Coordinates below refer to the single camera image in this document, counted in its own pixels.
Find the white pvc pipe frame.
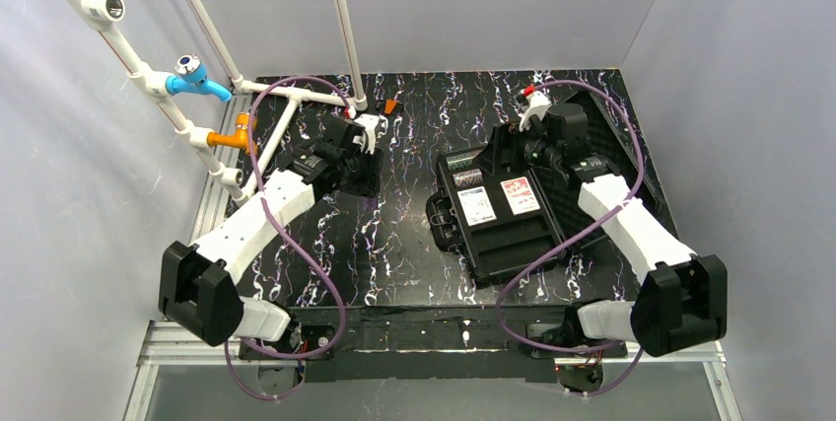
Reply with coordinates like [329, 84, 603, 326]
[65, 0, 369, 203]

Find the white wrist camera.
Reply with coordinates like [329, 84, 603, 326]
[353, 113, 381, 155]
[519, 91, 552, 131]

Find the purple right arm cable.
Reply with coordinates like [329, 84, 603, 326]
[494, 79, 647, 397]

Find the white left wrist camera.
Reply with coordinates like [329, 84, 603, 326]
[353, 113, 381, 155]

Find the orange plastic faucet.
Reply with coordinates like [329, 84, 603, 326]
[206, 112, 257, 155]

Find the black poker set case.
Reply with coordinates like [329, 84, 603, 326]
[426, 91, 639, 286]

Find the blue plastic faucet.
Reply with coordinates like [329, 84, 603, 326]
[165, 54, 233, 103]

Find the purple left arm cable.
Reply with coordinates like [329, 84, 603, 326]
[224, 75, 349, 403]

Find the blue playing card deck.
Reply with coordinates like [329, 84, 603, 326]
[457, 186, 497, 227]

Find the red playing card deck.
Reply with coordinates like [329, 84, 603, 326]
[500, 175, 541, 216]

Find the aluminium rail frame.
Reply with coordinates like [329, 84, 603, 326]
[129, 90, 725, 420]

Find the small orange black clip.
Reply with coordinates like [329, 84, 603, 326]
[376, 99, 403, 116]

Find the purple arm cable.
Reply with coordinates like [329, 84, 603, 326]
[224, 75, 349, 403]
[494, 79, 647, 397]

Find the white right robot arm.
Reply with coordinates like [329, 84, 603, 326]
[475, 103, 729, 357]

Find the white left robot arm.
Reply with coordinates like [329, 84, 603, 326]
[158, 113, 382, 346]

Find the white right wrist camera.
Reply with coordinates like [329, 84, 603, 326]
[519, 91, 552, 131]

